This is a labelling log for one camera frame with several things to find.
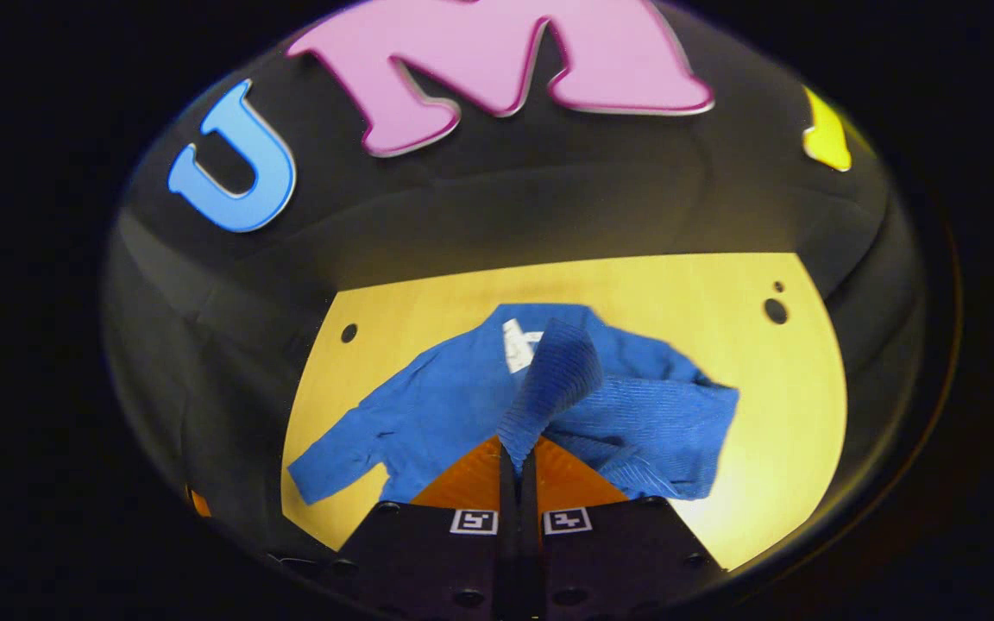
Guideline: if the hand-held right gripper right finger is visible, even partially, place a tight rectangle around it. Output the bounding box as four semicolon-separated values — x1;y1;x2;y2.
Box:
519;436;722;621

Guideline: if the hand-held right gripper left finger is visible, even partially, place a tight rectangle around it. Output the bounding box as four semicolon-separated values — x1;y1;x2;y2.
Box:
337;436;517;621

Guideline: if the blue button-up shirt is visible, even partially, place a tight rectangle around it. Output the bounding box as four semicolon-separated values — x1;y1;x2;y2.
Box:
287;302;740;510

